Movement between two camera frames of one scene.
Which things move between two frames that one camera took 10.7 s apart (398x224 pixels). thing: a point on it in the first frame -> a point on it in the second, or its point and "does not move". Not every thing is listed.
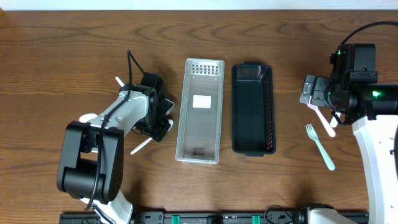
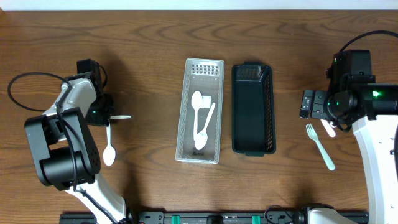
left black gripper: x=161 y=129 -> x=104 y=119
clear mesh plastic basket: x=199 y=127 does not move
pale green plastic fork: x=314 y=136 does not move
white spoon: x=119 y=81 -> x=196 y=101
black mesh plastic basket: x=254 y=131 does not move
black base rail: x=212 y=218 does not move
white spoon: x=140 y=146 -> x=201 y=139
